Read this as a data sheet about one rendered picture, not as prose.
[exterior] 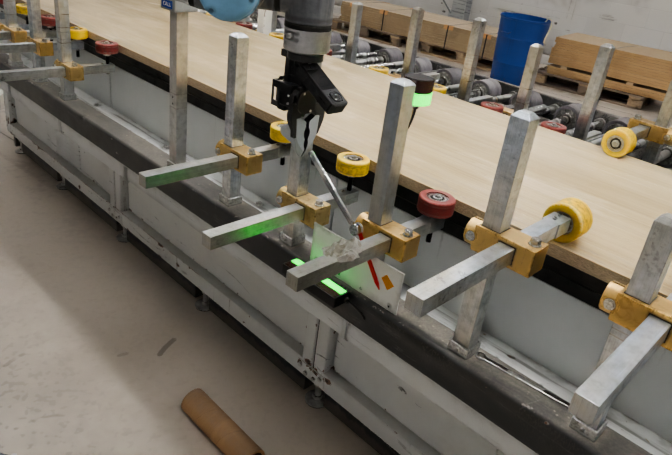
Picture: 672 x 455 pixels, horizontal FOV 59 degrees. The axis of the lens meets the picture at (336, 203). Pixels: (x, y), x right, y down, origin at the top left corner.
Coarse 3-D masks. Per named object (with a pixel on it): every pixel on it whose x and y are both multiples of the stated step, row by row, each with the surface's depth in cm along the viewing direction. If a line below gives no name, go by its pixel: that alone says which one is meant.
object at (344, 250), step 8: (344, 240) 114; (352, 240) 114; (328, 248) 110; (336, 248) 110; (344, 248) 111; (352, 248) 111; (360, 248) 112; (328, 256) 109; (336, 256) 109; (344, 256) 108; (352, 256) 109
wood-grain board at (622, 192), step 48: (48, 0) 283; (96, 0) 299; (144, 0) 317; (144, 48) 220; (192, 48) 230; (384, 96) 200; (432, 96) 208; (336, 144) 153; (432, 144) 162; (480, 144) 167; (576, 144) 178; (480, 192) 135; (528, 192) 139; (576, 192) 142; (624, 192) 146; (576, 240) 119; (624, 240) 122
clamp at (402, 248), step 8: (360, 216) 125; (368, 224) 122; (376, 224) 121; (384, 224) 122; (392, 224) 122; (400, 224) 123; (368, 232) 123; (376, 232) 121; (384, 232) 120; (392, 232) 119; (400, 232) 119; (392, 240) 119; (400, 240) 117; (408, 240) 117; (416, 240) 119; (392, 248) 119; (400, 248) 118; (408, 248) 118; (416, 248) 120; (392, 256) 120; (400, 256) 118; (408, 256) 119
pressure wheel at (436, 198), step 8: (424, 192) 130; (432, 192) 131; (440, 192) 131; (424, 200) 126; (432, 200) 126; (440, 200) 128; (448, 200) 127; (424, 208) 127; (432, 208) 126; (440, 208) 125; (448, 208) 126; (432, 216) 126; (440, 216) 126; (448, 216) 127
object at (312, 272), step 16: (416, 224) 126; (432, 224) 128; (368, 240) 117; (384, 240) 118; (368, 256) 115; (288, 272) 103; (304, 272) 104; (320, 272) 106; (336, 272) 110; (304, 288) 104
